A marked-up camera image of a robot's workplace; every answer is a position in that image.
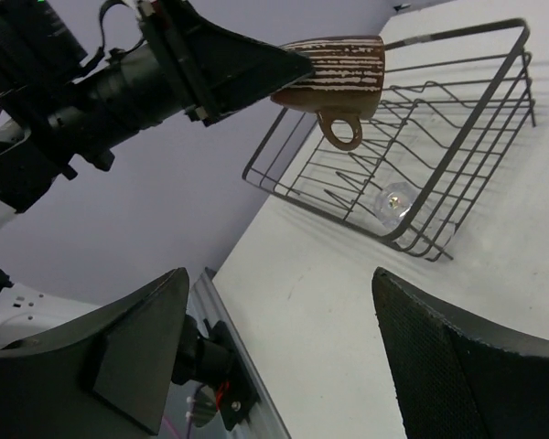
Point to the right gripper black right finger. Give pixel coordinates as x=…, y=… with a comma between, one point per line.
x=456, y=374

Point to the black wire dish rack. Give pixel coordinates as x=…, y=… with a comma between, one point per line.
x=452, y=104

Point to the small clear glass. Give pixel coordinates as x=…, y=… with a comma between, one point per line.
x=393, y=203

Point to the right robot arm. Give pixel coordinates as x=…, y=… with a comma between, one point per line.
x=25, y=312

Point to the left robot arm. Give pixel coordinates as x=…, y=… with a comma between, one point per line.
x=26, y=174

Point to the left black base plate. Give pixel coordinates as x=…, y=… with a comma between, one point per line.
x=216, y=362

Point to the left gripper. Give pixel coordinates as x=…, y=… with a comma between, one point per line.
x=96, y=103

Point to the brown ceramic cup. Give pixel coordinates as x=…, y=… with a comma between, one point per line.
x=344, y=90

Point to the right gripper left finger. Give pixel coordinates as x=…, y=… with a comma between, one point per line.
x=102, y=375

